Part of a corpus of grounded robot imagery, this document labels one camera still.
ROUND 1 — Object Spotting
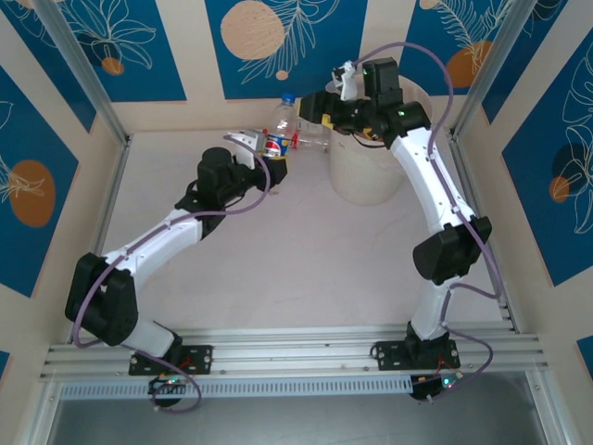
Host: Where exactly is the clear bottle red label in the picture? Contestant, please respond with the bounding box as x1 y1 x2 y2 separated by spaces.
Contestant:
289 121 332 153

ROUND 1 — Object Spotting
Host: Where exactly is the Pepsi bottle blue cap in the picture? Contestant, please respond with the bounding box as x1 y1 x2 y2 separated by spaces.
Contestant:
263 91 298 161

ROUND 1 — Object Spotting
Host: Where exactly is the beige plastic bin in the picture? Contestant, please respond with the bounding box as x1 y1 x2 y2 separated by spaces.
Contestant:
328 76 435 208

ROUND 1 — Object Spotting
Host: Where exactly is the small circuit board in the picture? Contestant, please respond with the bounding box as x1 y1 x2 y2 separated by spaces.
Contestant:
410 374 464 402
147 375 189 395

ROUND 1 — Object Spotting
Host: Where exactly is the grey metal front panel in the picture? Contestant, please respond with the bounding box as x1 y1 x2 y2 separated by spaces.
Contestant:
45 396 564 445

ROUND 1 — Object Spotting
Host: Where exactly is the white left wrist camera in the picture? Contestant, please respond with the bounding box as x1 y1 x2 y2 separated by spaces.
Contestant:
225 131 269 169

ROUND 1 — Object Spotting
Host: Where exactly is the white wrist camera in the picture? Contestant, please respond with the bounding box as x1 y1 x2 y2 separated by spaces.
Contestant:
225 131 269 169
332 62 360 102

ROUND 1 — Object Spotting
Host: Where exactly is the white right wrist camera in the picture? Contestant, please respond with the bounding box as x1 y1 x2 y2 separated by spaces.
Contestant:
332 62 360 102

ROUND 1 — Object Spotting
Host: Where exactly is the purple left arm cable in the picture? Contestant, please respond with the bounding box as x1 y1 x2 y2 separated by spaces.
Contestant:
72 133 272 413

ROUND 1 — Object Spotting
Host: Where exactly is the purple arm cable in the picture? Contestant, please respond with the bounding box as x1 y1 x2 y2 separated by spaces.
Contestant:
72 133 272 413
352 41 506 404

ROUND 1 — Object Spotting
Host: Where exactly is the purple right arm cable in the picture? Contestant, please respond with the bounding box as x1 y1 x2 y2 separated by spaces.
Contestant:
352 41 506 404

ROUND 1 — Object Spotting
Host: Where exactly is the aluminium table side rail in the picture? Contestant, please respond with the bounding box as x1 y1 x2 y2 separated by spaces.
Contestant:
447 129 527 336
95 141 132 256

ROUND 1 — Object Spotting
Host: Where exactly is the aluminium frame post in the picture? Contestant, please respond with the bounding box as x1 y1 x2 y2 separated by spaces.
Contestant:
32 0 132 147
449 0 543 140

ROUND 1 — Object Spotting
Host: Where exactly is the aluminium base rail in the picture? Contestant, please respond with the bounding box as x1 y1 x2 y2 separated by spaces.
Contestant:
39 326 550 379

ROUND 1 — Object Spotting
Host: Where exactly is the white slotted cable duct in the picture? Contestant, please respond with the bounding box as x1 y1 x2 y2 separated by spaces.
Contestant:
59 375 414 401

